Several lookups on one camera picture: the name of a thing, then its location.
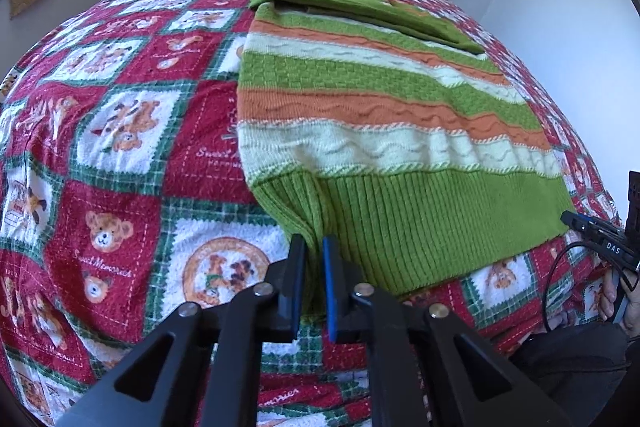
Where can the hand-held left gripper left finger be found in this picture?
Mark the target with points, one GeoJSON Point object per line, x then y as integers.
{"type": "Point", "coordinates": [295, 287]}

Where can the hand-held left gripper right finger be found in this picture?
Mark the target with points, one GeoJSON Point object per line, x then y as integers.
{"type": "Point", "coordinates": [332, 297]}

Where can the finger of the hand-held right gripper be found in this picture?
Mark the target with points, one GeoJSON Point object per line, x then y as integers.
{"type": "Point", "coordinates": [575, 222]}
{"type": "Point", "coordinates": [592, 241]}

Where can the green orange striped sweater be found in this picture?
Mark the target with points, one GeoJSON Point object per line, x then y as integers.
{"type": "Point", "coordinates": [390, 107]}

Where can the person's right hand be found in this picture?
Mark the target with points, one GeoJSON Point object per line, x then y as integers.
{"type": "Point", "coordinates": [606, 297]}

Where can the person's dark trousers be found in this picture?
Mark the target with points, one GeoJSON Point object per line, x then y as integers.
{"type": "Point", "coordinates": [575, 367]}

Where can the red printed bear bedspread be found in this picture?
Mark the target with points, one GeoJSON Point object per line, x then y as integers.
{"type": "Point", "coordinates": [100, 187]}

